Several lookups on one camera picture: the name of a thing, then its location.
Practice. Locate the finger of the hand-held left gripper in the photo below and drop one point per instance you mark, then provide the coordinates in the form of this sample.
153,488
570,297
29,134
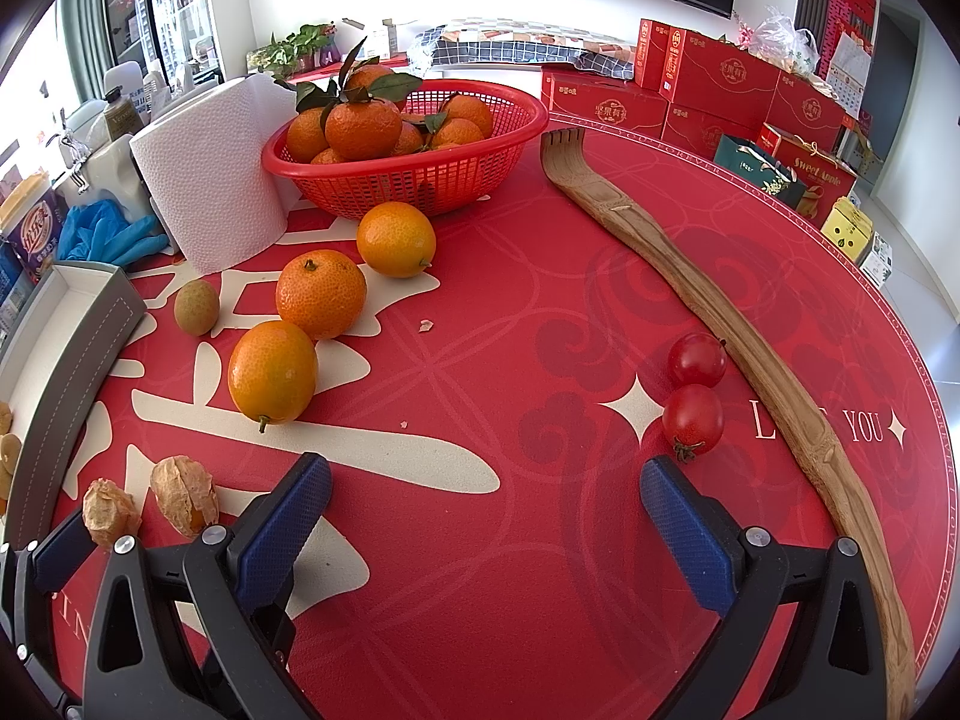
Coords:
30,679
64,551

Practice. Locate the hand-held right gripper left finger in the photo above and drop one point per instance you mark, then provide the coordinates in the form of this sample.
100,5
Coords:
289,525

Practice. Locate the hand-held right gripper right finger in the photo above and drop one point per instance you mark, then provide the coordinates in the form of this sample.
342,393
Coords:
686,540

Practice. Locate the red cherry tomato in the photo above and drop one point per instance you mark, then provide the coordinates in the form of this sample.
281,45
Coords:
694,420
697,360

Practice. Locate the grey tray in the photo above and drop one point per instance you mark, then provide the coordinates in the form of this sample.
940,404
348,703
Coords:
75,375

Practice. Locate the brown longan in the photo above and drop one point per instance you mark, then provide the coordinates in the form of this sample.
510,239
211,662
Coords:
196,306
9,450

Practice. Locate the smooth small orange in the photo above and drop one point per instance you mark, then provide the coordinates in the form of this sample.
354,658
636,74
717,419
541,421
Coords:
396,238
272,371

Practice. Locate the wooden back scratcher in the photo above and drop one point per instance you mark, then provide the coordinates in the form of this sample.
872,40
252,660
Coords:
829,465

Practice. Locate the red printed table mat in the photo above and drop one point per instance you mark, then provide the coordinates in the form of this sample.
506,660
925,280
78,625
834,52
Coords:
525,540

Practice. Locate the bumpy mandarin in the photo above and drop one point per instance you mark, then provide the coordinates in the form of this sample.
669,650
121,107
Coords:
321,294

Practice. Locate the blue white tissue pack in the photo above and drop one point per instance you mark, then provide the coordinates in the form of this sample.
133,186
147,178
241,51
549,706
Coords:
9,292

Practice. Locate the blue nitrile glove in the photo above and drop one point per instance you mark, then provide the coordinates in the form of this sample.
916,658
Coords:
105,232

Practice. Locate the purple milk tea cup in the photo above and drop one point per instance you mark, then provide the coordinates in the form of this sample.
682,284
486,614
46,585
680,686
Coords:
30,229

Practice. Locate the white printed box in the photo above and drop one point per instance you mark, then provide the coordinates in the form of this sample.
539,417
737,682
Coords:
877,255

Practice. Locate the yellow box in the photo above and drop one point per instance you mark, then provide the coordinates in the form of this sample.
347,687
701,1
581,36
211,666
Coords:
847,229

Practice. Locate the white paper towel roll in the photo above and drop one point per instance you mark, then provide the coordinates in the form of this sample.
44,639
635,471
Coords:
210,180

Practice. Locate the red plastic basket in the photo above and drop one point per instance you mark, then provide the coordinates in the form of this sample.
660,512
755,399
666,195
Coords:
420,187

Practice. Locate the green gift bag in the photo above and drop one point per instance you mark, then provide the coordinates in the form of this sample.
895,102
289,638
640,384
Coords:
750,157

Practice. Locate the silver metal clip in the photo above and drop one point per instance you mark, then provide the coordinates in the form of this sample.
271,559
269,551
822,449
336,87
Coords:
71,150

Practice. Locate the pile of leafy mandarins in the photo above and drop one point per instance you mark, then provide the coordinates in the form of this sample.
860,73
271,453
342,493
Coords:
364,127

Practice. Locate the red gift carton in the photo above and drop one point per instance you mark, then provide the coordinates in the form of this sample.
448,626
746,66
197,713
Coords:
600,101
697,131
810,105
724,82
652,52

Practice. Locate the lotion bottle with brown cap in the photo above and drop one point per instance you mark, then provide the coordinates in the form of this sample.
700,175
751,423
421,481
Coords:
124,111

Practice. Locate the potted green plant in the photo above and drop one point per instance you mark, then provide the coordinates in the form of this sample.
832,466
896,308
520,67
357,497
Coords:
300,45

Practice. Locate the plastic bag of flowers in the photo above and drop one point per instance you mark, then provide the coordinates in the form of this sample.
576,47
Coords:
780,37

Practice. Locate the plaid cloth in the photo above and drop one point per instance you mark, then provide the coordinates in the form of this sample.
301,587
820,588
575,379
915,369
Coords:
510,49

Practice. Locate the glass display cabinet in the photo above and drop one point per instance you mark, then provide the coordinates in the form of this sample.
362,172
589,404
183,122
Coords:
157,15

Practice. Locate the wall calendar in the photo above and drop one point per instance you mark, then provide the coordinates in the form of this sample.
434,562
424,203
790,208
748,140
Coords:
851,67

